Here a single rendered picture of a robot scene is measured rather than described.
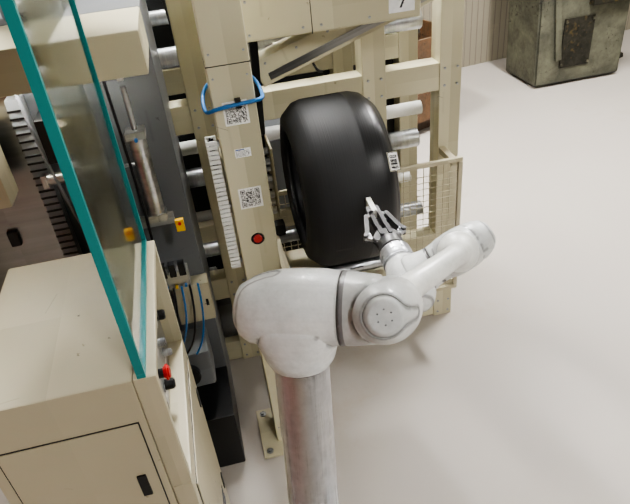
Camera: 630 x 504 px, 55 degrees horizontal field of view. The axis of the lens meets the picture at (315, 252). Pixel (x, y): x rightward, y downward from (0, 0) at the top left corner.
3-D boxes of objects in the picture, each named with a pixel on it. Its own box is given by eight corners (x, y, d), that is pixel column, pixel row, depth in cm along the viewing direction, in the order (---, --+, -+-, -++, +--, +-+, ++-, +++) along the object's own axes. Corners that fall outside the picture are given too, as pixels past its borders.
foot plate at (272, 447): (265, 459, 258) (264, 456, 257) (256, 412, 280) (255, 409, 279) (326, 444, 262) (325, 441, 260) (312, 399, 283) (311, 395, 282)
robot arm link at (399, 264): (392, 285, 167) (434, 260, 164) (412, 326, 155) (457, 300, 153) (375, 264, 159) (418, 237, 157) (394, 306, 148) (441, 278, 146)
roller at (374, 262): (291, 284, 214) (292, 287, 210) (288, 272, 213) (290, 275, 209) (385, 264, 219) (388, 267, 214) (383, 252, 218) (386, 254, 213)
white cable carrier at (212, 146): (231, 269, 211) (205, 143, 184) (230, 261, 215) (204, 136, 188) (244, 266, 212) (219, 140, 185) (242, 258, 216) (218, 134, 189)
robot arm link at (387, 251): (384, 255, 158) (377, 241, 163) (384, 280, 164) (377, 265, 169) (417, 248, 160) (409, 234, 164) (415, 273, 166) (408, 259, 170)
